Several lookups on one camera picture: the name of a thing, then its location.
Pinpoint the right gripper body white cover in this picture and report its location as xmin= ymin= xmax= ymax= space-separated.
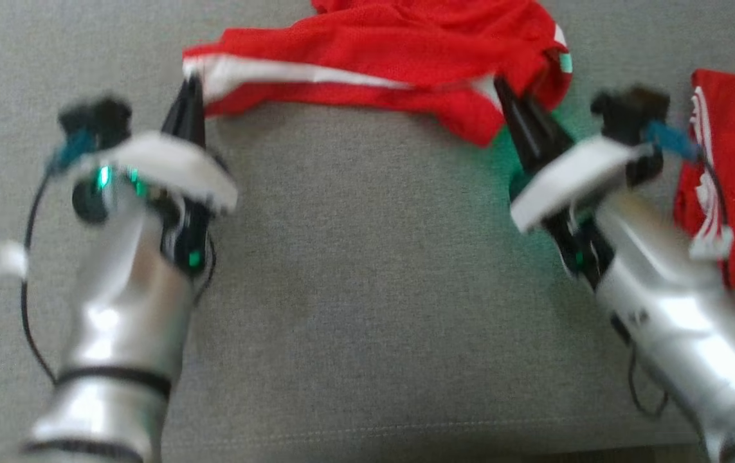
xmin=510 ymin=143 xmax=656 ymax=291

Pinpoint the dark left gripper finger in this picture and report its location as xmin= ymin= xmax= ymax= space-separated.
xmin=189 ymin=75 xmax=208 ymax=150
xmin=161 ymin=76 xmax=192 ymax=140

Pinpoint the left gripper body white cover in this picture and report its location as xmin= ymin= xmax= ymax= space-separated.
xmin=70 ymin=131 xmax=240 ymax=275

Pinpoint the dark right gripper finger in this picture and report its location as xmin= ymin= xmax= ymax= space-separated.
xmin=493 ymin=76 xmax=540 ymax=172
xmin=520 ymin=98 xmax=575 ymax=166

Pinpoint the red mesh shorts white band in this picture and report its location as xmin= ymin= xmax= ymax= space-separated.
xmin=181 ymin=0 xmax=574 ymax=148

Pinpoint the large grey sofa seat cushion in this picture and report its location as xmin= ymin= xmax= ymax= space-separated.
xmin=0 ymin=0 xmax=735 ymax=463

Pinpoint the teal left cable connector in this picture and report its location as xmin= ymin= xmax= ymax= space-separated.
xmin=46 ymin=129 xmax=97 ymax=175

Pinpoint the teal cable connector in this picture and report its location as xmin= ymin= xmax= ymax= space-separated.
xmin=643 ymin=122 xmax=703 ymax=162
xmin=46 ymin=129 xmax=97 ymax=175

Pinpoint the teal right cable connector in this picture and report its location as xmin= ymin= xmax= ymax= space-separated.
xmin=643 ymin=122 xmax=703 ymax=162

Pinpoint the white cable label tag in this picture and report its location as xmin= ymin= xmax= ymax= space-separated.
xmin=0 ymin=241 xmax=29 ymax=283

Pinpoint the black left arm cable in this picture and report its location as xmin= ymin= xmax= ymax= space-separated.
xmin=19 ymin=170 xmax=63 ymax=387

